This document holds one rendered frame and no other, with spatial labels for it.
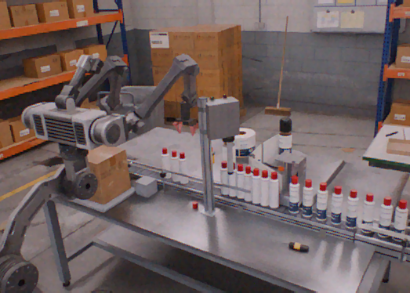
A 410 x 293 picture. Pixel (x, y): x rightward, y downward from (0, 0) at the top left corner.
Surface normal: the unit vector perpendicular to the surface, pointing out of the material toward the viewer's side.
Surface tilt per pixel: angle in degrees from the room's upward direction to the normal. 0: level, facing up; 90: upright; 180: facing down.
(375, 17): 90
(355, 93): 90
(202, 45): 90
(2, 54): 90
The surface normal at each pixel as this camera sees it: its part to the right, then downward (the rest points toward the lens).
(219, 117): 0.36, 0.33
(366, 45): -0.54, 0.34
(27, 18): 0.85, 0.16
